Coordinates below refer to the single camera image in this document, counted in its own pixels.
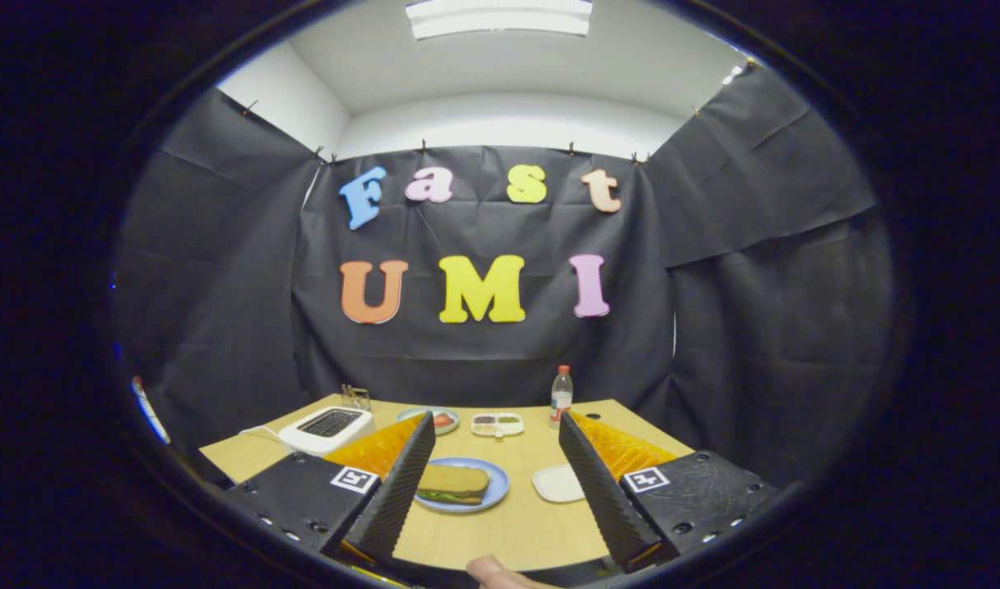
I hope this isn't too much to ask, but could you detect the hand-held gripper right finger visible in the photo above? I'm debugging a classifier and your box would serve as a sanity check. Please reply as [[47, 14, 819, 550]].
[[558, 411, 783, 573]]

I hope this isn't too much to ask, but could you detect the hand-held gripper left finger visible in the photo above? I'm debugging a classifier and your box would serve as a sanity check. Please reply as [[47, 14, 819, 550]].
[[226, 411, 437, 565]]

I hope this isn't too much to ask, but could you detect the brown toasted bread slice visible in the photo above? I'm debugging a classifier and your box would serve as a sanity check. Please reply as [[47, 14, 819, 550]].
[[418, 464, 491, 494]]

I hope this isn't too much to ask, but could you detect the white square plate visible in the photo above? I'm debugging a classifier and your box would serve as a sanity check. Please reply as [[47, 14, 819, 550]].
[[531, 464, 586, 504]]

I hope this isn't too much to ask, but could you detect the pale green round plate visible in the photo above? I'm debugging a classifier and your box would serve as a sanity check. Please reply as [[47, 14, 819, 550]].
[[396, 407, 460, 435]]

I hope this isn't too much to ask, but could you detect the white toaster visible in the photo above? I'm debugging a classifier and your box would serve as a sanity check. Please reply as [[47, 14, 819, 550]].
[[278, 406, 376, 457]]

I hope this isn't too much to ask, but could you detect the blue round plate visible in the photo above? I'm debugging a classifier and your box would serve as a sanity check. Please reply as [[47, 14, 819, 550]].
[[414, 456, 510, 514]]

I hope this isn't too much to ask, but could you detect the clear bottle with red cap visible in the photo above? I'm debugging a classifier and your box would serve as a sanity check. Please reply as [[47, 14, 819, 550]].
[[549, 365, 574, 429]]

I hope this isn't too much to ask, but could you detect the white divided condiment dish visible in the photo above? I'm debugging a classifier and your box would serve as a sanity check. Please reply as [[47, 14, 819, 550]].
[[470, 412, 526, 438]]

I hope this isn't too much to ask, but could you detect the black backdrop cloth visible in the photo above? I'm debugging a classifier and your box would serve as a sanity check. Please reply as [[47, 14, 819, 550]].
[[111, 61, 897, 492]]

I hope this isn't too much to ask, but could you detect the long ceiling light panel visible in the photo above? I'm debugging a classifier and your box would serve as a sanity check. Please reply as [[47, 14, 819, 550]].
[[406, 0, 593, 40]]

